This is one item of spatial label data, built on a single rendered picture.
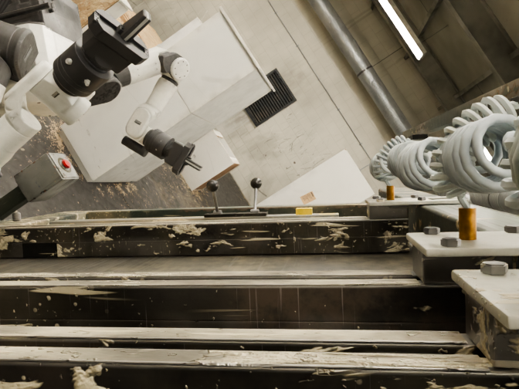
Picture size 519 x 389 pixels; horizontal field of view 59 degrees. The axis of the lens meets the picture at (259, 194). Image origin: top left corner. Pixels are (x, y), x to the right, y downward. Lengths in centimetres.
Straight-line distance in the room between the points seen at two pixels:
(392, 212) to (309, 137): 857
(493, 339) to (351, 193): 479
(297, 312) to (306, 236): 53
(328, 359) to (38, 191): 169
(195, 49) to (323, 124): 594
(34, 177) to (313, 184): 361
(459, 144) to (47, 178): 163
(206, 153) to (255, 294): 607
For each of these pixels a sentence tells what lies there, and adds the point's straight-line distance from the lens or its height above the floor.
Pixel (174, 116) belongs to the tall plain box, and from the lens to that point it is 384.
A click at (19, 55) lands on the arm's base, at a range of 114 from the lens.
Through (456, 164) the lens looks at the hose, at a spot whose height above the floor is 185.
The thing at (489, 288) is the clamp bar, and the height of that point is 181.
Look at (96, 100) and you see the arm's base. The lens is 152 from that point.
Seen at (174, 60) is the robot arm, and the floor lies 153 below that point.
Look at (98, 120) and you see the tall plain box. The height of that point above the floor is 38.
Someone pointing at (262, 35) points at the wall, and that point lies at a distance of 1005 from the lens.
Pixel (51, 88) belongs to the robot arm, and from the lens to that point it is 97.
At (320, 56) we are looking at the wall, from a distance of 980.
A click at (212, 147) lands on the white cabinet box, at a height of 59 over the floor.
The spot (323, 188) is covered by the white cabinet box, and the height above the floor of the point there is 161.
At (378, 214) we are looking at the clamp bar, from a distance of 97.
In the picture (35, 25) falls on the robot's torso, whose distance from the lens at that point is 128.
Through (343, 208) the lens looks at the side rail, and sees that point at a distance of 164.
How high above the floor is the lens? 176
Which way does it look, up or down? 9 degrees down
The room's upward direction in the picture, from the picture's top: 58 degrees clockwise
